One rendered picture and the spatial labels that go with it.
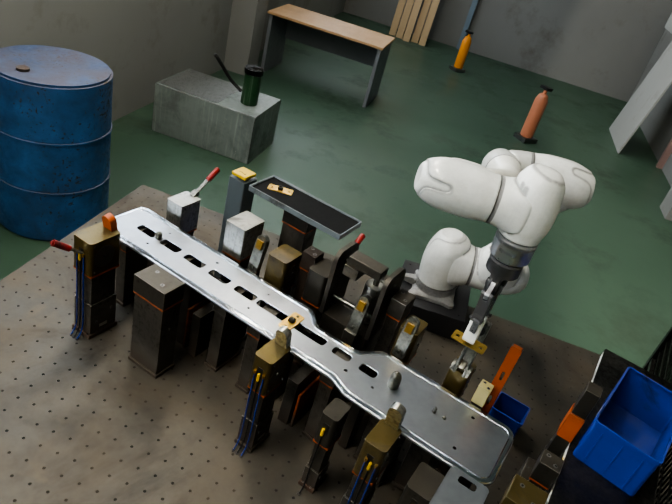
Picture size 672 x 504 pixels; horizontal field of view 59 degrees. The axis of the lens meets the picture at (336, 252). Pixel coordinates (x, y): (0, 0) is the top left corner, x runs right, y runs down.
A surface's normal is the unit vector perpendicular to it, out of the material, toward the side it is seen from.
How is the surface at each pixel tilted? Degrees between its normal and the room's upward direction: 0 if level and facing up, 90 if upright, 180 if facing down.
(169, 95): 90
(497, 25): 90
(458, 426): 0
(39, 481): 0
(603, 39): 90
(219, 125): 90
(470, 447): 0
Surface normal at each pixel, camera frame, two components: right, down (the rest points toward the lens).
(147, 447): 0.23, -0.81
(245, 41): -0.28, 0.47
